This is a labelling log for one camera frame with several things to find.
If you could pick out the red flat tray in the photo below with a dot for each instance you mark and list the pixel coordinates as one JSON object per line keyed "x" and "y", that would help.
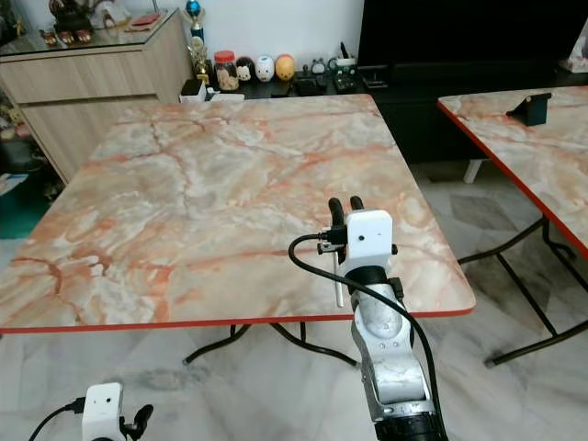
{"x": 146, "y": 20}

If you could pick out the row of small brown figurines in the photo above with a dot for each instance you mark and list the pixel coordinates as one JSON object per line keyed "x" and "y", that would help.
{"x": 69, "y": 38}

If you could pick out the dark red ornament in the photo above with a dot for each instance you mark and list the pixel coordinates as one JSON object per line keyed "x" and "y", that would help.
{"x": 73, "y": 15}

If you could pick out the red-lidded clear jar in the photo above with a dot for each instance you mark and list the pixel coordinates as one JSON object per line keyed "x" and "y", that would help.
{"x": 225, "y": 73}

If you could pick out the yellow egg-shaped figure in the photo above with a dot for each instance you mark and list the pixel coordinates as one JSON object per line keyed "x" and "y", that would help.
{"x": 285, "y": 68}

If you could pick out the marble top red-edged folding table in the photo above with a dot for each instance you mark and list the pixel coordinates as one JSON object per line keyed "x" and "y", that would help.
{"x": 533, "y": 156}
{"x": 220, "y": 202}

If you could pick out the light wooden sideboard cabinet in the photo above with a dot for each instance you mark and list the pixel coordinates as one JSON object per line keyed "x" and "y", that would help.
{"x": 92, "y": 96}

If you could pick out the small white box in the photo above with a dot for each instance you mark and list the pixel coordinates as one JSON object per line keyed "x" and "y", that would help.
{"x": 193, "y": 90}

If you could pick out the dark round plush figure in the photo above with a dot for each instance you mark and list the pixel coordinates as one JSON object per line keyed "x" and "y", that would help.
{"x": 244, "y": 71}

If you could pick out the white and green mug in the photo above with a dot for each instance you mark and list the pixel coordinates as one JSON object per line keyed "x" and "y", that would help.
{"x": 345, "y": 72}

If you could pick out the black phone stand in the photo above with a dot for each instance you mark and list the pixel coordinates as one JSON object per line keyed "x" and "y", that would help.
{"x": 533, "y": 110}

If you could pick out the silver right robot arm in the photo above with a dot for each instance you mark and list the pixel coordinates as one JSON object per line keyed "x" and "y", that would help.
{"x": 395, "y": 358}

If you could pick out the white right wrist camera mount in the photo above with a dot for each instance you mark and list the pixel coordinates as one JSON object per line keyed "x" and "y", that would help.
{"x": 370, "y": 239}

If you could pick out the black television screen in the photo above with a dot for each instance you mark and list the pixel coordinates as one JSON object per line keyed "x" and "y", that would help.
{"x": 469, "y": 29}

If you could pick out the gold trophy with blue ball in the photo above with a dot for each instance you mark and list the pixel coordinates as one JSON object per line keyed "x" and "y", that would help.
{"x": 197, "y": 50}

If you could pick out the white decorative figurine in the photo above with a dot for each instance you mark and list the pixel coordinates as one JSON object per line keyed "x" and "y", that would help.
{"x": 115, "y": 14}

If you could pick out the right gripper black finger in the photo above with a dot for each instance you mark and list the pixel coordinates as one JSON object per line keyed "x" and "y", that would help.
{"x": 356, "y": 204}
{"x": 337, "y": 219}

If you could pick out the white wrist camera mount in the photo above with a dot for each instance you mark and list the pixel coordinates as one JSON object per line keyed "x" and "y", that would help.
{"x": 101, "y": 412}
{"x": 370, "y": 239}

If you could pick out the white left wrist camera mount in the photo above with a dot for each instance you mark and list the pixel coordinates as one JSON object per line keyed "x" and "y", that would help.
{"x": 101, "y": 412}

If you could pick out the white egg-shaped figure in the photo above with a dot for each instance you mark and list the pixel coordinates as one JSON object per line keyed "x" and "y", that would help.
{"x": 265, "y": 69}

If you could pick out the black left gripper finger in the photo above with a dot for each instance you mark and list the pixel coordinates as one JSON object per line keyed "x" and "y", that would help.
{"x": 141, "y": 415}

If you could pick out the teal floor mat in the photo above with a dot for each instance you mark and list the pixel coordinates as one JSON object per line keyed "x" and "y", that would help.
{"x": 13, "y": 216}

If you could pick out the small grey animal figurines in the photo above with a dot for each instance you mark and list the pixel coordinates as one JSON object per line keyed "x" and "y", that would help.
{"x": 314, "y": 73}

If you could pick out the white and pink ornament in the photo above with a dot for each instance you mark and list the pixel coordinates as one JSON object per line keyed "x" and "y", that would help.
{"x": 575, "y": 60}

